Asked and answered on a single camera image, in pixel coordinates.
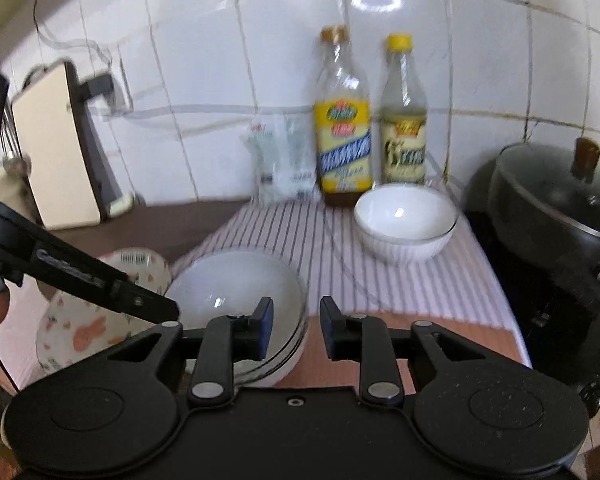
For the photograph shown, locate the pink rabbit print plate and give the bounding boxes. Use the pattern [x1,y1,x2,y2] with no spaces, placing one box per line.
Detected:
[35,247,173,376]

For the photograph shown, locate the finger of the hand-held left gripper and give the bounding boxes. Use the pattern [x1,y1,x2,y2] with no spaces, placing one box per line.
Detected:
[22,234,182,322]

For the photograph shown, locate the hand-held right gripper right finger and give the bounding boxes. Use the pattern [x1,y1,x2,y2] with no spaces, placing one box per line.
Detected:
[320,296,486,407]

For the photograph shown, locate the clear plastic packet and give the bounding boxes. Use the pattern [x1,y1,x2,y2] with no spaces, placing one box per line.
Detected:
[282,115,317,198]
[240,119,291,206]

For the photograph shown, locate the slim yellow cap bottle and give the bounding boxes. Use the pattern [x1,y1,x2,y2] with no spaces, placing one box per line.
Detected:
[380,33,429,186]

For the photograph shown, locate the steel ladle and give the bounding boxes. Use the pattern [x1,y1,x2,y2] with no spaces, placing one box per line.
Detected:
[0,105,33,176]

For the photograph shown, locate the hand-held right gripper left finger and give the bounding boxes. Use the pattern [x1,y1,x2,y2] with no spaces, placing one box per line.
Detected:
[107,296,276,408]

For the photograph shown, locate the glass pot lid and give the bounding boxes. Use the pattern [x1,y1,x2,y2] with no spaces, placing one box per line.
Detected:
[495,137,600,238]

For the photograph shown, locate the black cooking pot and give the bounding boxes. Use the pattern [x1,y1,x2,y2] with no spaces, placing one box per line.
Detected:
[487,142,600,283]

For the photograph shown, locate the large yellow label bottle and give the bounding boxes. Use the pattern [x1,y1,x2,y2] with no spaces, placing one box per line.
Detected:
[314,25,373,208]

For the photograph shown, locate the white cutting board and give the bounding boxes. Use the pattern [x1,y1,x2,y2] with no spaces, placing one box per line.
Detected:
[11,59,121,231]

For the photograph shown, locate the small white holder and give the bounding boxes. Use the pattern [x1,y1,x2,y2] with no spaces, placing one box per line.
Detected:
[107,194,133,218]

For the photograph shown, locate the black charger plug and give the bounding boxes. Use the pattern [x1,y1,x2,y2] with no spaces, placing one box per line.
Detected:
[77,74,116,101]

